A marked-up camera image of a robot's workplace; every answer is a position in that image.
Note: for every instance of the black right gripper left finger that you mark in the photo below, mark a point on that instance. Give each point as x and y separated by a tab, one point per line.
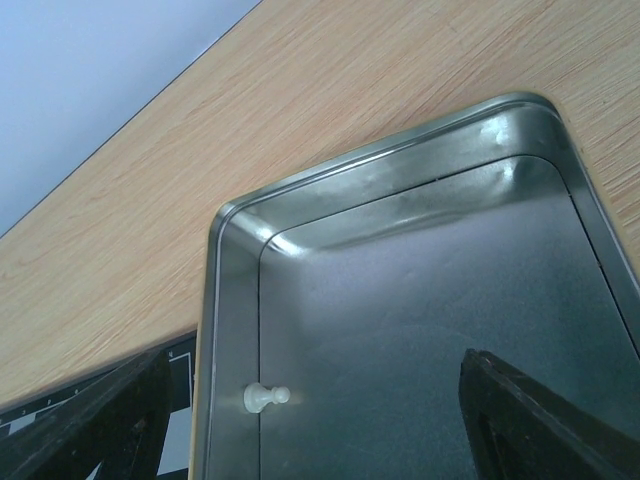
115	428

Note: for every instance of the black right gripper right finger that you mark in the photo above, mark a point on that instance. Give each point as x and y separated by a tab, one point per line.
518	428

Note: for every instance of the gold tin of white pieces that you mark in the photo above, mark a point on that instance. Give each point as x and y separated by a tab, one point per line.
360	283

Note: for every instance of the black white chess board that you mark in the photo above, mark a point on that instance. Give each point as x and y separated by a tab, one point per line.
174	463

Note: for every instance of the white pawn in tin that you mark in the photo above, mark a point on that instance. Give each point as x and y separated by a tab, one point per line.
256	397

